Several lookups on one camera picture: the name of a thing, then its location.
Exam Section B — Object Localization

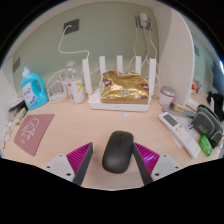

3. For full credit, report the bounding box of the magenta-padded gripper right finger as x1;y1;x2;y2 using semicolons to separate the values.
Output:
132;142;183;186

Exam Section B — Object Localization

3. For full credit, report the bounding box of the clear bottle white label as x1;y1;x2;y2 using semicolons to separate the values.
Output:
63;60;87;105

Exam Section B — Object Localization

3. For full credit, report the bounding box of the flat printed booklet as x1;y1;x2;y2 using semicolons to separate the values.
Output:
8;99;27;113

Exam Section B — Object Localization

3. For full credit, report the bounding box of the white router with antennas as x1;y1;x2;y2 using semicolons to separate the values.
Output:
81;55;158;113

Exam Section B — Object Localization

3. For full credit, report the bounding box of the green packet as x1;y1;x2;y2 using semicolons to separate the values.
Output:
198;134;213;157

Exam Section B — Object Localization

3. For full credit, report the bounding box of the black computer mouse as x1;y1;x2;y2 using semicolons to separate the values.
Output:
101;130;135;174

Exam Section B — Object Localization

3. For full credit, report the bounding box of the small white round jar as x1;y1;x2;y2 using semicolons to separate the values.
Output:
158;86;177;107

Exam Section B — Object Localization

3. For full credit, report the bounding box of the black bag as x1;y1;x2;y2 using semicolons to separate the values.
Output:
206;91;224;121

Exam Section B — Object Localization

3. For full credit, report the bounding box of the grey zip pouch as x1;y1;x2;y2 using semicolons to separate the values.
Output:
190;104;224;149

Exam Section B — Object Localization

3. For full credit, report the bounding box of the gold foil bag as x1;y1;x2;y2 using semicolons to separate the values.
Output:
100;70;150;104

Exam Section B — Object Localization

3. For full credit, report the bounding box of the mauve mouse pad white drawing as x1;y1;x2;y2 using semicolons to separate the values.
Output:
13;113;56;157

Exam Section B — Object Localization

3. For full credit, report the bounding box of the small tan wrapped bar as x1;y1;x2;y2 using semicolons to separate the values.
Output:
169;102;186;114

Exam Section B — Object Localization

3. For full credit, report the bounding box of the white remote control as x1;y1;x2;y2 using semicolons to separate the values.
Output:
157;111;202;160

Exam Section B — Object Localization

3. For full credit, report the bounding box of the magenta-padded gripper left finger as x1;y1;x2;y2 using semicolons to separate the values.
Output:
42;142;94;186

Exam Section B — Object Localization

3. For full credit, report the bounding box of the white wall charger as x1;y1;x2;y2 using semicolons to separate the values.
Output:
135;12;153;31

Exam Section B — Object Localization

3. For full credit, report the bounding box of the grey wall socket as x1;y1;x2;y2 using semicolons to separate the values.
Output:
63;18;80;36

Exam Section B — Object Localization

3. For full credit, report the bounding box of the grey blank wall plate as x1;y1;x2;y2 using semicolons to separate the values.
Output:
12;56;21;74

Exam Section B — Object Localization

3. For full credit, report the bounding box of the blue detergent bottle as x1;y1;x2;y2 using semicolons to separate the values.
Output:
19;65;50;111

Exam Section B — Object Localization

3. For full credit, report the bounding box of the white power cable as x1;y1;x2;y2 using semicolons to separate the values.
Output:
57;24;91;61

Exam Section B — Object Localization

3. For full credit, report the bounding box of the small tan box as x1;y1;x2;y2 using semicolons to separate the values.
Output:
12;107;28;127

